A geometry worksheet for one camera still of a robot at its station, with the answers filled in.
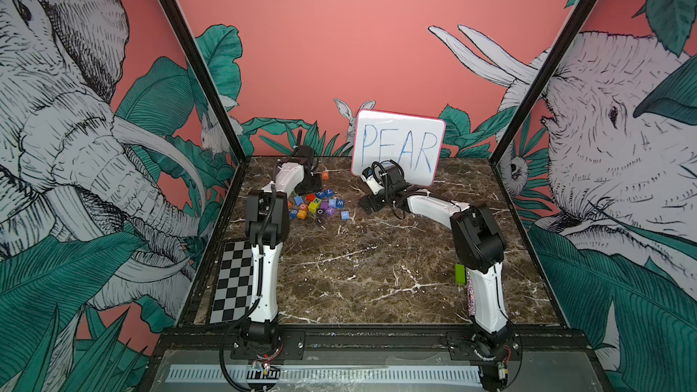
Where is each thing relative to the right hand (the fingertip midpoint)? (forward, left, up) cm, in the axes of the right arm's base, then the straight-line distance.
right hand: (366, 191), depth 100 cm
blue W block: (-1, +10, -6) cm, 12 cm away
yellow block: (-4, +20, -5) cm, 21 cm away
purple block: (-2, +16, -6) cm, 17 cm away
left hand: (+7, +20, -4) cm, 22 cm away
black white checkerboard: (-37, +40, -4) cm, 55 cm away
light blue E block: (-6, +8, -7) cm, 12 cm away
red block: (0, +22, -4) cm, 22 cm away
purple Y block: (-5, +14, -6) cm, 16 cm away
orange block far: (+14, +17, -6) cm, 23 cm away
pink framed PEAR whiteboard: (+18, -20, +8) cm, 28 cm away
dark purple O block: (-5, +17, -6) cm, 19 cm away
